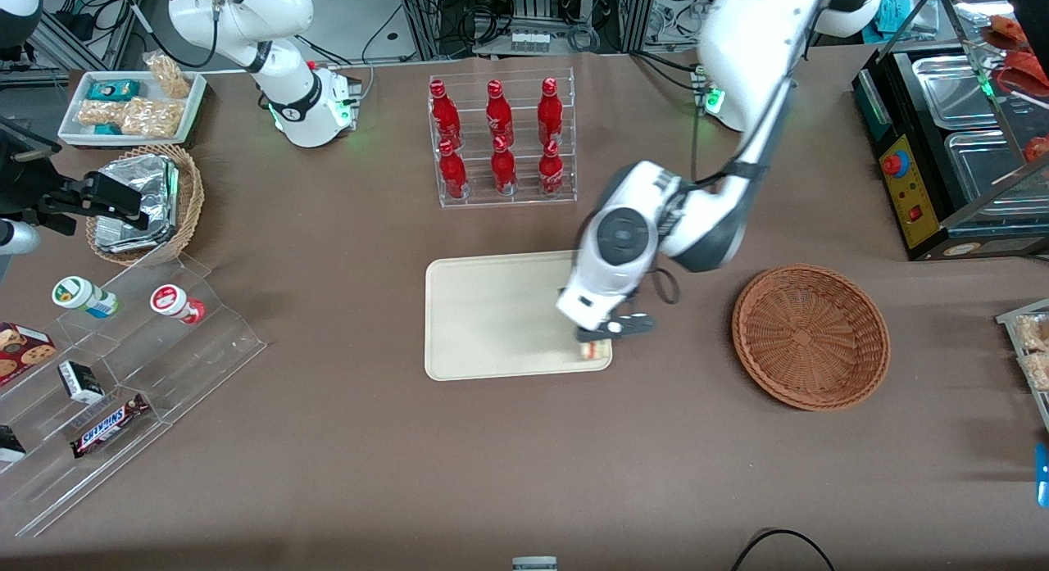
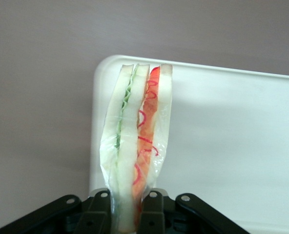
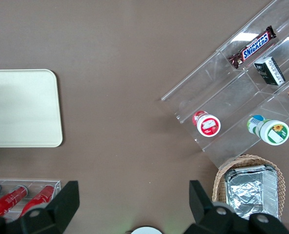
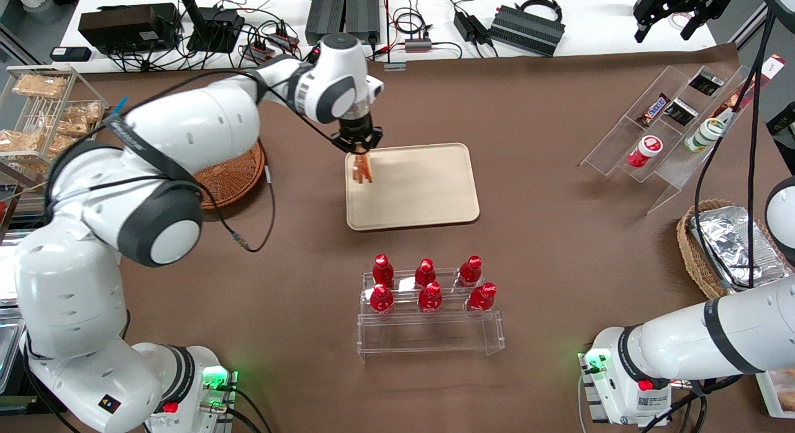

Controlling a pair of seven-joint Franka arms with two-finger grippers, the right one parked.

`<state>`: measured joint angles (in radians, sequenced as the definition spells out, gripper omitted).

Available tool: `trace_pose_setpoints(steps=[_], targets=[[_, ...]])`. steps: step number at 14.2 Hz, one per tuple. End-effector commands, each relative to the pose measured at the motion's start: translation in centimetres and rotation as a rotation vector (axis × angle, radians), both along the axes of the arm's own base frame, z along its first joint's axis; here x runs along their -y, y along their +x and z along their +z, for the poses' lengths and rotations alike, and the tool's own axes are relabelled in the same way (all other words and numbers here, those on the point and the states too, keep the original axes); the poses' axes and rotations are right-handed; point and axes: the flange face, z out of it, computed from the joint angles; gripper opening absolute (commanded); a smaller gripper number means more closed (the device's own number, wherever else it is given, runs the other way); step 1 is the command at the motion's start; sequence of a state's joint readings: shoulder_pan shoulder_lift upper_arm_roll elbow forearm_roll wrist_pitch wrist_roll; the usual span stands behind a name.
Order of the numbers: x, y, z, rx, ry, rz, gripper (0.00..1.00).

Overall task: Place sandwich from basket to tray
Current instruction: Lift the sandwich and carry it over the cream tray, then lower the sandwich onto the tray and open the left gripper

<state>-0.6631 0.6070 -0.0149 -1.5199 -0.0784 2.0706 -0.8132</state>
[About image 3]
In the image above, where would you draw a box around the clear acrylic bottle holder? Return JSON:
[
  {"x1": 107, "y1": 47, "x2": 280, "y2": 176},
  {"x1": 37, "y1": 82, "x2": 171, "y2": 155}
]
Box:
[{"x1": 0, "y1": 179, "x2": 62, "y2": 220}]

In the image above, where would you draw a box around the wicker basket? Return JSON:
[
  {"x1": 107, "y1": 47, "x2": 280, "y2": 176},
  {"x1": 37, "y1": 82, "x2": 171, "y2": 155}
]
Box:
[{"x1": 212, "y1": 154, "x2": 286, "y2": 217}]

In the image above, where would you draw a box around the dark green small carton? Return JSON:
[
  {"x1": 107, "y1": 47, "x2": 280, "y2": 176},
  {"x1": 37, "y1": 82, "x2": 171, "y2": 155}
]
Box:
[{"x1": 253, "y1": 56, "x2": 286, "y2": 86}]

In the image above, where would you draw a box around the white round disc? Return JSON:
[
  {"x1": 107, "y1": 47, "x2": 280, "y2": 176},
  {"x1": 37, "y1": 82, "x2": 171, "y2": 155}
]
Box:
[{"x1": 131, "y1": 226, "x2": 164, "y2": 234}]

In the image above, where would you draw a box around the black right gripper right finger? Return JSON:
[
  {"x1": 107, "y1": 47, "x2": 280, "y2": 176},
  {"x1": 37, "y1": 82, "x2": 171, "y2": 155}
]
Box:
[{"x1": 185, "y1": 180, "x2": 289, "y2": 234}]

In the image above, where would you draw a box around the green sunflower yogurt cup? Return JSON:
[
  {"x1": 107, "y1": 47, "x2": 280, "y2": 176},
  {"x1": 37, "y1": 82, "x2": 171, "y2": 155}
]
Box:
[{"x1": 247, "y1": 115, "x2": 289, "y2": 146}]

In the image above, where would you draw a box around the aluminium foil container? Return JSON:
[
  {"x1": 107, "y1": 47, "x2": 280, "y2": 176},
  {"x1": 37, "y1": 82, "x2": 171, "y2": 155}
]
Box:
[{"x1": 224, "y1": 165, "x2": 279, "y2": 220}]

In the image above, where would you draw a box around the clear acrylic tiered shelf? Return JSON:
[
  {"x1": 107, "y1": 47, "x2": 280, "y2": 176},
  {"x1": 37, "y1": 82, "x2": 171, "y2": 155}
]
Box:
[{"x1": 161, "y1": 0, "x2": 289, "y2": 169}]

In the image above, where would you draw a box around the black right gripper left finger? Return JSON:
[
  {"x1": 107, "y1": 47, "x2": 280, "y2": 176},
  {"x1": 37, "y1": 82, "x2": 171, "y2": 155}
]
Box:
[{"x1": 20, "y1": 180, "x2": 81, "y2": 234}]

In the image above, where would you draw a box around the Snickers chocolate bar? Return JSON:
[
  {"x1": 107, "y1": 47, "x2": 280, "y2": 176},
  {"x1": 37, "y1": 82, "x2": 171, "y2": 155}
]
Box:
[{"x1": 227, "y1": 25, "x2": 277, "y2": 69}]

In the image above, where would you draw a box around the cream rectangular tray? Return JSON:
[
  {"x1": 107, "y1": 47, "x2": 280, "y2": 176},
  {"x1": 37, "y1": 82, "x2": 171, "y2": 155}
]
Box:
[{"x1": 0, "y1": 69, "x2": 63, "y2": 148}]

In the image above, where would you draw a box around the red strawberry yogurt cup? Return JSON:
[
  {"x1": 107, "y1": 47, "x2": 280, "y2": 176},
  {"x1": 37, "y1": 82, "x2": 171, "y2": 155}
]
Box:
[{"x1": 192, "y1": 110, "x2": 221, "y2": 137}]

